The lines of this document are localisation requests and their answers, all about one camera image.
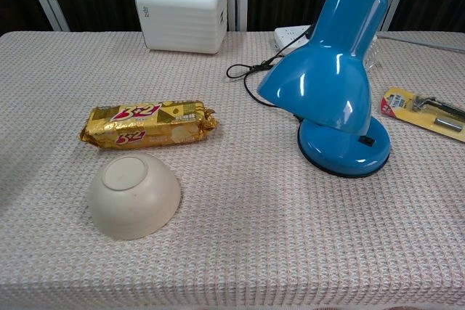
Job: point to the blue desk lamp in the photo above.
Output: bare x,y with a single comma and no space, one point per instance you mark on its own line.
319,81

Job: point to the beige woven tablecloth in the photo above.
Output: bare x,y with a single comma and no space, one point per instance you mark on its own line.
232,215

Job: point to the gold biscuit packet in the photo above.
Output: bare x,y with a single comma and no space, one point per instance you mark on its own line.
145,126

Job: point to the white power strip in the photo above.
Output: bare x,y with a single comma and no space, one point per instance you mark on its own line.
290,36

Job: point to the beige upturned bowl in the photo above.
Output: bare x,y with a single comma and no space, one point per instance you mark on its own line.
134,201

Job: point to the white ribbed box appliance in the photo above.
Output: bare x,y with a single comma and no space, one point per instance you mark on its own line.
181,16

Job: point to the yellow razor blister pack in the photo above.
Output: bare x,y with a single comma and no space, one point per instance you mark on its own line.
428,110

